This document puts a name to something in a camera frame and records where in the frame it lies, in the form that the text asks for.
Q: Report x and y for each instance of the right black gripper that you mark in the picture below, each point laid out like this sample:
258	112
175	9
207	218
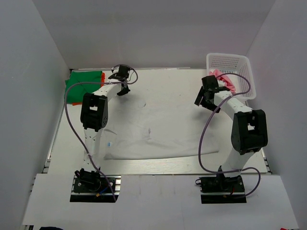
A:
199	98

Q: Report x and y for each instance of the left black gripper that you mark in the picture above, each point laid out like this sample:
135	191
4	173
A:
126	90

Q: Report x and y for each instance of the white t shirt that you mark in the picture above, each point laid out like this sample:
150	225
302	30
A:
137	130

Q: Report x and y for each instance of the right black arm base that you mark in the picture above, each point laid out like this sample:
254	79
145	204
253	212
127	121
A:
221	190

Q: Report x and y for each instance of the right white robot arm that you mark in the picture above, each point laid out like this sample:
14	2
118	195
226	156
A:
249	128

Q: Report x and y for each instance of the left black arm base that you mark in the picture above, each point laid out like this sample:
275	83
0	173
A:
83	192

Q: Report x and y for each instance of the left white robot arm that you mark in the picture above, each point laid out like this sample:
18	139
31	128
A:
94	111

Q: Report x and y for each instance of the folded orange t shirt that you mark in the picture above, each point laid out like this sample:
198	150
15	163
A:
103	76

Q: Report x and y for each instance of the pink t shirt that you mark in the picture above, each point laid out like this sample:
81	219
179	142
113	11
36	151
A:
223	80

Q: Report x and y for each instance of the folded green t shirt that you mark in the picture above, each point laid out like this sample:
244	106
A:
78	86

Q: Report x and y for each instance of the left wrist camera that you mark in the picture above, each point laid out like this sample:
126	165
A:
123	71

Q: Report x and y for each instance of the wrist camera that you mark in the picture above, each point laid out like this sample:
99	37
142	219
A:
209	83
123	71

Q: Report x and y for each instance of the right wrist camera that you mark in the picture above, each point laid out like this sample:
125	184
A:
209	83

